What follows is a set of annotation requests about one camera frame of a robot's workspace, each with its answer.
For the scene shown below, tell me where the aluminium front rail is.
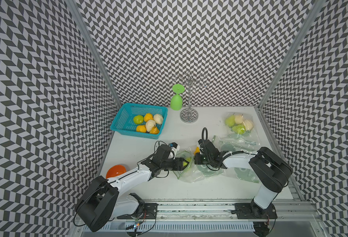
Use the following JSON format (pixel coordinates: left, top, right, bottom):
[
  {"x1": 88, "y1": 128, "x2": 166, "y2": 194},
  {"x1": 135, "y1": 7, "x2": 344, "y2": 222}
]
[{"x1": 74, "y1": 199, "x2": 321, "y2": 221}]

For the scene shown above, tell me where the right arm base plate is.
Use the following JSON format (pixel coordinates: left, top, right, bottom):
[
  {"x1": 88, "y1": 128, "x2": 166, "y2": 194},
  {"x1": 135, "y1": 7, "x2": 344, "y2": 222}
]
[{"x1": 233, "y1": 202, "x2": 278, "y2": 220}]

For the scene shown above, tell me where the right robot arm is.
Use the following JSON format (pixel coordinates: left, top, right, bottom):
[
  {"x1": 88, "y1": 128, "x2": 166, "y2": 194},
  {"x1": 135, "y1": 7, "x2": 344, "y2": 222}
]
[{"x1": 195, "y1": 139, "x2": 293, "y2": 210}]

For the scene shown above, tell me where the orange bowl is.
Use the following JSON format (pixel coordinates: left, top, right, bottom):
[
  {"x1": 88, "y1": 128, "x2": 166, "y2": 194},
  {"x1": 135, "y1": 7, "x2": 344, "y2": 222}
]
[{"x1": 105, "y1": 165, "x2": 127, "y2": 179}]

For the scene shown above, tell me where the chrome glass holder stand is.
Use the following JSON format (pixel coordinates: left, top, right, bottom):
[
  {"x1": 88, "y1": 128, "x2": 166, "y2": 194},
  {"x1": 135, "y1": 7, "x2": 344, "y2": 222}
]
[{"x1": 179, "y1": 71, "x2": 210, "y2": 123}]

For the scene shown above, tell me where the teal plastic basket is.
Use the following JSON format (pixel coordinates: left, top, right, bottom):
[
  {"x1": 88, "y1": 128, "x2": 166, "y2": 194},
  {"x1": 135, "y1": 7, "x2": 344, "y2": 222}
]
[{"x1": 110, "y1": 103, "x2": 168, "y2": 139}]

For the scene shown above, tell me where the zip-top bag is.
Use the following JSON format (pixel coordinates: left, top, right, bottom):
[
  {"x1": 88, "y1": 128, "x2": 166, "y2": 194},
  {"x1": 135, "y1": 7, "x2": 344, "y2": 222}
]
[
  {"x1": 234, "y1": 168, "x2": 260, "y2": 183},
  {"x1": 173, "y1": 148, "x2": 225, "y2": 183},
  {"x1": 212, "y1": 112, "x2": 261, "y2": 153}
]

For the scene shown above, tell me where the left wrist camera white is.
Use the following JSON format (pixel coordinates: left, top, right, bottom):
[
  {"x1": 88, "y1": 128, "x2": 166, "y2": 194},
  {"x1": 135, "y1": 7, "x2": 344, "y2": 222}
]
[{"x1": 169, "y1": 142, "x2": 180, "y2": 159}]

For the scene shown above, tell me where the yellow pear bag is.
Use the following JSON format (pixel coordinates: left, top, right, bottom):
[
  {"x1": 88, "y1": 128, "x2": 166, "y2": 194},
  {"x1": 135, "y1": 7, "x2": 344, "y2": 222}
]
[
  {"x1": 149, "y1": 126, "x2": 160, "y2": 134},
  {"x1": 143, "y1": 113, "x2": 153, "y2": 122},
  {"x1": 194, "y1": 147, "x2": 200, "y2": 155},
  {"x1": 136, "y1": 125, "x2": 147, "y2": 133}
]

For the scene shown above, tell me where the cream pear bag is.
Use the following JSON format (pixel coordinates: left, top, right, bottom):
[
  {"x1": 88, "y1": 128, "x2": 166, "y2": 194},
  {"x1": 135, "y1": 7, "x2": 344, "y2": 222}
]
[
  {"x1": 153, "y1": 114, "x2": 164, "y2": 125},
  {"x1": 234, "y1": 115, "x2": 244, "y2": 124},
  {"x1": 243, "y1": 119, "x2": 254, "y2": 131},
  {"x1": 145, "y1": 119, "x2": 156, "y2": 132}
]

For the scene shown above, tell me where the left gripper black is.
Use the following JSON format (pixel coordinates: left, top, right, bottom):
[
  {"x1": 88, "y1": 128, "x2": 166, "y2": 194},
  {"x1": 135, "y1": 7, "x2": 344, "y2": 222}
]
[{"x1": 160, "y1": 157, "x2": 189, "y2": 171}]

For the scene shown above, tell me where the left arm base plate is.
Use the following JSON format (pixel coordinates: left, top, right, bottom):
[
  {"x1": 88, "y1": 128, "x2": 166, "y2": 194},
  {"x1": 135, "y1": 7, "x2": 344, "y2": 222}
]
[{"x1": 117, "y1": 203, "x2": 158, "y2": 220}]

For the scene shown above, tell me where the green pear bag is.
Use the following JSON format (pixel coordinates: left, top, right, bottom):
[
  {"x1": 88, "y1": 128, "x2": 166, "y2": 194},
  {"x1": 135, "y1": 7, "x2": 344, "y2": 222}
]
[
  {"x1": 232, "y1": 124, "x2": 246, "y2": 135},
  {"x1": 225, "y1": 115, "x2": 235, "y2": 127},
  {"x1": 182, "y1": 158, "x2": 192, "y2": 168},
  {"x1": 133, "y1": 115, "x2": 144, "y2": 125}
]

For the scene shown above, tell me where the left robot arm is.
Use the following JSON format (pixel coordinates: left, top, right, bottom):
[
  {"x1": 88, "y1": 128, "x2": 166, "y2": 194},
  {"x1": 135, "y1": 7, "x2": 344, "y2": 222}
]
[{"x1": 75, "y1": 143, "x2": 189, "y2": 232}]

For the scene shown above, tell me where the green plastic wine glass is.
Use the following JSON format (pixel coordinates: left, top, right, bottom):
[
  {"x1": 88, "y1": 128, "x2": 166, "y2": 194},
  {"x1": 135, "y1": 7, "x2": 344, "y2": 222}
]
[{"x1": 170, "y1": 84, "x2": 185, "y2": 111}]

